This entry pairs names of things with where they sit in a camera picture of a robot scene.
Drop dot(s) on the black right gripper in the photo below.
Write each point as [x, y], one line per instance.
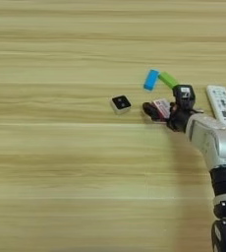
[178, 119]

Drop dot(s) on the small black-topped white cube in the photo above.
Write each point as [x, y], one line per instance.
[121, 103]

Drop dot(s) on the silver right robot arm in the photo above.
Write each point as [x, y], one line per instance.
[216, 144]

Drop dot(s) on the green rectangular block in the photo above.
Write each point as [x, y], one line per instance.
[168, 79]

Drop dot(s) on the blue rectangular block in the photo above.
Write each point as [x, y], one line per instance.
[151, 80]

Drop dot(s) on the white remote control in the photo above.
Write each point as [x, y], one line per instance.
[223, 105]

